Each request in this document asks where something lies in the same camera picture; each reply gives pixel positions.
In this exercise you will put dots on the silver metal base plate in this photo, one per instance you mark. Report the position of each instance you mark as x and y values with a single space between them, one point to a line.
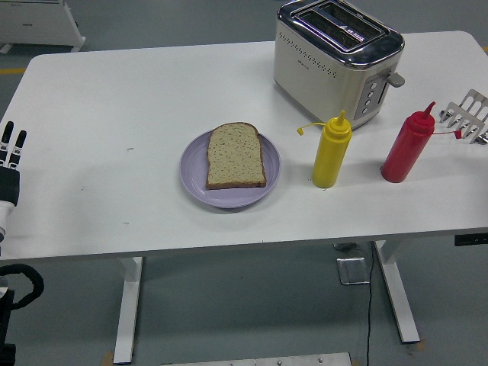
209 360
305 359

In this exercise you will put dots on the red squeeze bottle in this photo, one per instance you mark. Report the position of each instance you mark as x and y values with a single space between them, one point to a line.
404 156

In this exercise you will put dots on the square metal floor plate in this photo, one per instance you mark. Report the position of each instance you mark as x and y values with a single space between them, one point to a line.
352 270

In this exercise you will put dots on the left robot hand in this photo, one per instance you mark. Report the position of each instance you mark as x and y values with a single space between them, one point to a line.
9 187

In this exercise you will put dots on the brown bread slice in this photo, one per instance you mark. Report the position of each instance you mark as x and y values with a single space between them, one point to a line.
236 156

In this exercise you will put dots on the white table leg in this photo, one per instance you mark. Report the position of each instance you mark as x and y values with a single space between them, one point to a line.
396 293
127 312

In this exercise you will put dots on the yellow squeeze bottle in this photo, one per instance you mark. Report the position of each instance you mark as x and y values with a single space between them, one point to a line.
329 160

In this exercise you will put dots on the black table control panel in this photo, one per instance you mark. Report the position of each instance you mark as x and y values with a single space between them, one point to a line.
469 240

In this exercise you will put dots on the purple round plate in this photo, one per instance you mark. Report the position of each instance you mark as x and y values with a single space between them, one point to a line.
228 198

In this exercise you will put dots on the cream and chrome toaster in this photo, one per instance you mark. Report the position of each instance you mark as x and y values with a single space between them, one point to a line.
312 76

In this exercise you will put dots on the metal toast rack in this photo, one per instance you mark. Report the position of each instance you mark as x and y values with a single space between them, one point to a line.
465 118

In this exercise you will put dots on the white background machine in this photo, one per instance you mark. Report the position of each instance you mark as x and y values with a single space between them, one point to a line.
34 23

